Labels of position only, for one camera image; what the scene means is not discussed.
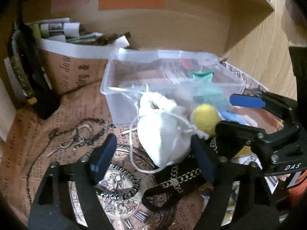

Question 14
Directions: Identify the newspaper print table mat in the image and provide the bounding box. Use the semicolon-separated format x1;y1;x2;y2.
0;52;288;230

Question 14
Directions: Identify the clear plastic storage box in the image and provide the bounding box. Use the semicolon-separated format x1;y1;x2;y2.
100;48;245;127

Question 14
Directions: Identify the orange sticky note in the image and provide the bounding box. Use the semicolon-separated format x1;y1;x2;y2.
98;0;164;10

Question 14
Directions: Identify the white drawstring pouch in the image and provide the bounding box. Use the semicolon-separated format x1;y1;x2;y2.
129;87;209;174

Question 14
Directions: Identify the black gold-trimmed headband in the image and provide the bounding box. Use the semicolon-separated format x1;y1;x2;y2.
142;153;207;212

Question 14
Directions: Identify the paper box of rolled papers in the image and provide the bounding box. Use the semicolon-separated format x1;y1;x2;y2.
27;18;131;94

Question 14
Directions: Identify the dark glass bottle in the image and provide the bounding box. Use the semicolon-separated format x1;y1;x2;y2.
7;19;60;120

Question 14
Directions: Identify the green scrunchie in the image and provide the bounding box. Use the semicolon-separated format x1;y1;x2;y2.
192;70;230;111

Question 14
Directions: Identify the black cord necklace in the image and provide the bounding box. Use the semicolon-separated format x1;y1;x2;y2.
26;117;116;197

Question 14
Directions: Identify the black white beaded bracelet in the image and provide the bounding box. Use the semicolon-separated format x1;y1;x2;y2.
94;163;140;200

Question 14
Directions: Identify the yellow felt ball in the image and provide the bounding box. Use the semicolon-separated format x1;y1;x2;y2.
190;104;220;138

